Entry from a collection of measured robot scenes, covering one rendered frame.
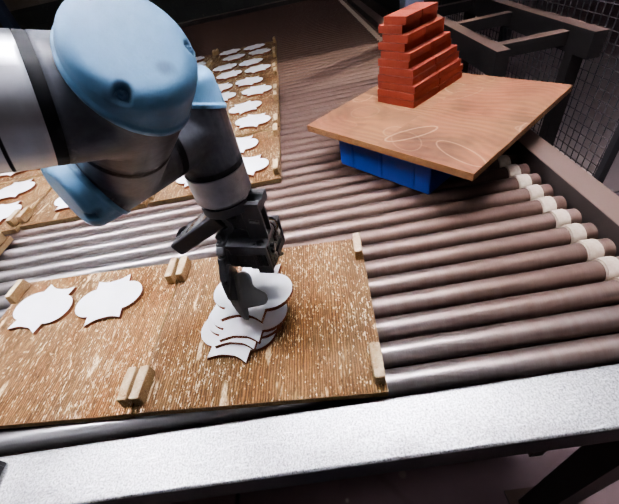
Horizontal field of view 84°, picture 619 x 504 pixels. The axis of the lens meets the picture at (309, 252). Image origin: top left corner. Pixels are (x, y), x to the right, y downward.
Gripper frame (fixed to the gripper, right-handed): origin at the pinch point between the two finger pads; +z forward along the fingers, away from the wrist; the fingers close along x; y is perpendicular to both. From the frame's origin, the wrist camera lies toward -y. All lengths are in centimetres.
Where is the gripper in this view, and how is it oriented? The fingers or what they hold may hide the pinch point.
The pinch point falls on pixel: (252, 290)
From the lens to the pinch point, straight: 61.0
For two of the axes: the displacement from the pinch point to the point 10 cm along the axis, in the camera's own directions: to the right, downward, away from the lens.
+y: 9.7, 0.2, -2.5
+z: 1.7, 7.1, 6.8
